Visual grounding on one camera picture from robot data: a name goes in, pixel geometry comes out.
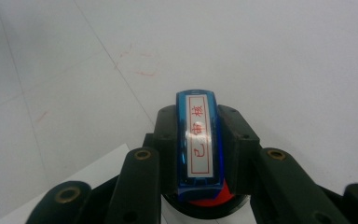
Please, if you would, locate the blue stamp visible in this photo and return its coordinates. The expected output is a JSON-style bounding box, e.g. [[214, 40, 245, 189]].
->
[[174, 89, 226, 202]]

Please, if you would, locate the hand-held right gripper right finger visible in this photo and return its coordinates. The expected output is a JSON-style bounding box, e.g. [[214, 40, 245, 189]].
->
[[216, 104, 261, 194]]

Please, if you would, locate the round red ink pad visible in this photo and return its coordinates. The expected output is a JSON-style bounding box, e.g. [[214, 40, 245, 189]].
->
[[162, 179, 250, 220]]

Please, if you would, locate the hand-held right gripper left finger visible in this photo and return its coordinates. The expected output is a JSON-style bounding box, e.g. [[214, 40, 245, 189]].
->
[[142, 105, 182, 196]]

